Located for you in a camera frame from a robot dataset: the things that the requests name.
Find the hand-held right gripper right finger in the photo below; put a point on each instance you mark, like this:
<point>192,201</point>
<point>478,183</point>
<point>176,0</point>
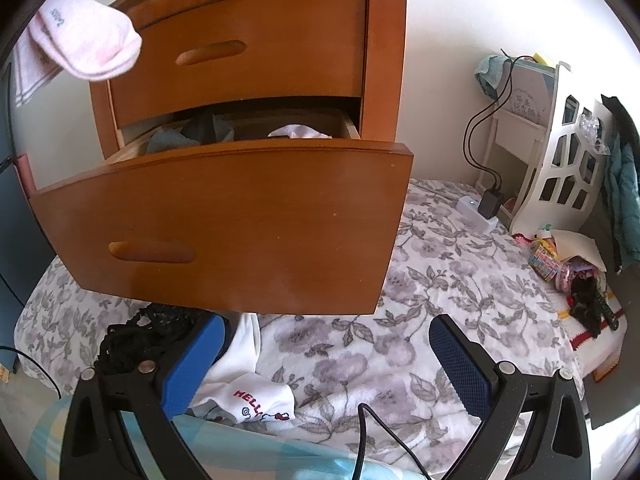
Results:
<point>460,365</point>

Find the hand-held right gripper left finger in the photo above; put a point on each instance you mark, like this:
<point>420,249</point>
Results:
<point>192,365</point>

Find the white red printed garment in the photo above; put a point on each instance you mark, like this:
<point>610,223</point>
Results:
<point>245,360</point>

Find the black lace garment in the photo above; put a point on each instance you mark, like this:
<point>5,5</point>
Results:
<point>130,335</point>

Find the wooden drawer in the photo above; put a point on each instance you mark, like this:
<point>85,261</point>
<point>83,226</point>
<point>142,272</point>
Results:
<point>300,50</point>
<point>250,220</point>

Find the grey cloth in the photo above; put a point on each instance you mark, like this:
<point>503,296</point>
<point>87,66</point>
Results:
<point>170,141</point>

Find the plain white cloth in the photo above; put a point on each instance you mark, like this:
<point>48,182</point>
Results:
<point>300,132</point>

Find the white striped towel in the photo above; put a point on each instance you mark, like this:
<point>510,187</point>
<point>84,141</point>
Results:
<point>30,75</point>

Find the pink sock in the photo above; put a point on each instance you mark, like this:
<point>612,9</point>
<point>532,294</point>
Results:
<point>85,40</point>

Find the grey floral blanket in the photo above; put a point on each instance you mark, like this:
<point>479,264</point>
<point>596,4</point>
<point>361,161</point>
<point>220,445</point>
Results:
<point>400,285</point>

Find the light blue checked cloth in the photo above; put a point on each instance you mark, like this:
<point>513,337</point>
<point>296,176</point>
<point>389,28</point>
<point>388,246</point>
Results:
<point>250,455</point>

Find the pile of small toys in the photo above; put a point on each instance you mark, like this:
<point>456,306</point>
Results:
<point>545,260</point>

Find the cream knitted mat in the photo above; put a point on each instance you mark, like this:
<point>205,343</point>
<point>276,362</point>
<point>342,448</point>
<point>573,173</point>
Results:
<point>600,355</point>

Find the black fuzzy toy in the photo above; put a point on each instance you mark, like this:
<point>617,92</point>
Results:
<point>590,305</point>

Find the white power strip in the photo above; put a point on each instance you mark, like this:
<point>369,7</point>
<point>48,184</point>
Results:
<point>467,205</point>

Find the black charger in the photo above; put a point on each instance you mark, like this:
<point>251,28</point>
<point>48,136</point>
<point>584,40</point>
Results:
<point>490,202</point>

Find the cream paper sheet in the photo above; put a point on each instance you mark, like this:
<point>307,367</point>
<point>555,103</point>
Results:
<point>580,247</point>

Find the dark blue panel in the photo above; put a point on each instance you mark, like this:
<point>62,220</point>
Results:
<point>20,240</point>

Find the white laundry basket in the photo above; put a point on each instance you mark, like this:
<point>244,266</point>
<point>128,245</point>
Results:
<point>550,160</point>

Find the dark garment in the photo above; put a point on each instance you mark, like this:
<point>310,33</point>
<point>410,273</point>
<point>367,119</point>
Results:
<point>210,127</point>

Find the teal jacket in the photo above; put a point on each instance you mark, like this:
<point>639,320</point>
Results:
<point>625,185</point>

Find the clear plastic bag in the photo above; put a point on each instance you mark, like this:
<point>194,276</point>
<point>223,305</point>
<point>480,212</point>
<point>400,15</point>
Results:
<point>592,130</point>

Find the pale picture board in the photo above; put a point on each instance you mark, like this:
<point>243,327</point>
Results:
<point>530,92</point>

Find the teal cloth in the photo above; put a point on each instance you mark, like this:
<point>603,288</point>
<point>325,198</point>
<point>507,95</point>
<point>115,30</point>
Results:
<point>492,75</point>

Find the wooden nightstand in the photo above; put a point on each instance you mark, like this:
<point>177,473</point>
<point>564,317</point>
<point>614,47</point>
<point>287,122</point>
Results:
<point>385,60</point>

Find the small yellow item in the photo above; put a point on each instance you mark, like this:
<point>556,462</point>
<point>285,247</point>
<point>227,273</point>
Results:
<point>541,58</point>

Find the closed wooden drawer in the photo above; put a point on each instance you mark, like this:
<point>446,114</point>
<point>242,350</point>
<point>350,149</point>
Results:
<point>300,50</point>

